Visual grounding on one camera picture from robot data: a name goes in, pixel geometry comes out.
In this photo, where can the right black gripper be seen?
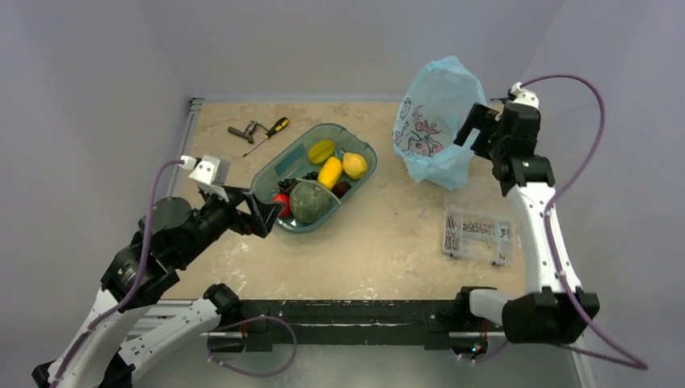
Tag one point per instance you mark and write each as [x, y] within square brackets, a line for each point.
[493, 131]

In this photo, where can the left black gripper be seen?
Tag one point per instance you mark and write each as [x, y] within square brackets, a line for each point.
[249, 212]

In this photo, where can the light blue plastic bag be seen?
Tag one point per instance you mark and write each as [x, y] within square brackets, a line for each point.
[428, 119]

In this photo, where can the green fake melon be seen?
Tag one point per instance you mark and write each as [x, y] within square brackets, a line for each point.
[310, 201]

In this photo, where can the yellow fake mango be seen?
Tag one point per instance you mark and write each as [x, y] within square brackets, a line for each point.
[331, 172]

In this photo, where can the dark red fake fruit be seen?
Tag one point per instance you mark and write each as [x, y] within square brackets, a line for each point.
[341, 188]

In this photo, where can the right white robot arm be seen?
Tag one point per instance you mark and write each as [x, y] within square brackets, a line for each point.
[555, 309]

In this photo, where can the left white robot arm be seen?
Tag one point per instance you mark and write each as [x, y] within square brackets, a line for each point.
[170, 237]

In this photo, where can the dark fake grape bunch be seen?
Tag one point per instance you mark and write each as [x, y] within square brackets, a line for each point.
[286, 185]

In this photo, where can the yellow fake starfruit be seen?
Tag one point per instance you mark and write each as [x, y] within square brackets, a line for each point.
[321, 151]

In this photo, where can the yellow fake lemon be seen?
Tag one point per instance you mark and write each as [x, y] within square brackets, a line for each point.
[355, 166]

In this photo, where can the teal plastic tray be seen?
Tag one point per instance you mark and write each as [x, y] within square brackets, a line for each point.
[293, 162]

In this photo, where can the grey metal tool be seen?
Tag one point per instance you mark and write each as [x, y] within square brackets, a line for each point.
[248, 132]

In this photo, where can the yellow black screwdriver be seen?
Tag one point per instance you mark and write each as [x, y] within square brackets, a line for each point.
[278, 126]

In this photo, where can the clear plastic screw box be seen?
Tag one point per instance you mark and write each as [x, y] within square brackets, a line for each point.
[468, 235]

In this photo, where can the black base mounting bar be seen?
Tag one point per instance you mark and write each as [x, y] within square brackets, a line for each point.
[259, 325]

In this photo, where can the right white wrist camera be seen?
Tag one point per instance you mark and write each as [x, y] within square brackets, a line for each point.
[520, 95]

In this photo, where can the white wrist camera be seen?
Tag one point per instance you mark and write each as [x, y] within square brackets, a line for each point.
[520, 95]
[208, 173]

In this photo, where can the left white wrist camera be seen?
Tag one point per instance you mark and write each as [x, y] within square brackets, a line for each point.
[208, 173]

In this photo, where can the aluminium frame rail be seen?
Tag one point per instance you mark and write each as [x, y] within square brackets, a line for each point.
[171, 160]

